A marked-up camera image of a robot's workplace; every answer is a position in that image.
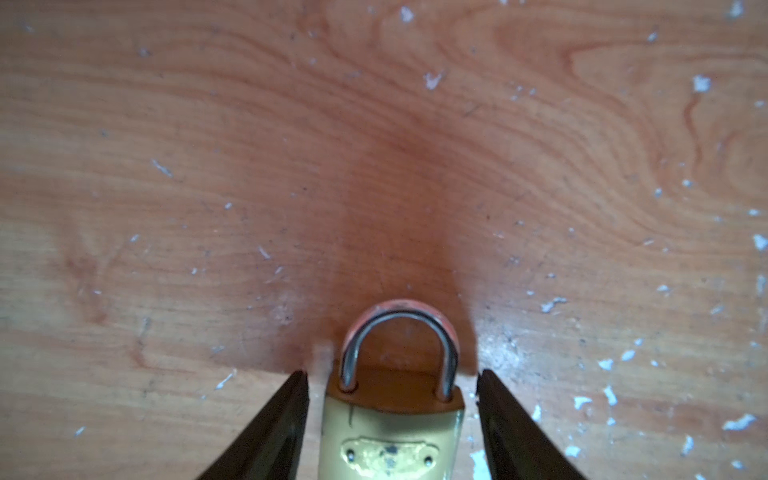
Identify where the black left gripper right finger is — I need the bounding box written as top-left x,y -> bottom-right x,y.
476,369 -> 584,480

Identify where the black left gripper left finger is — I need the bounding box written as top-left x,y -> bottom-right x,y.
199,370 -> 310,480

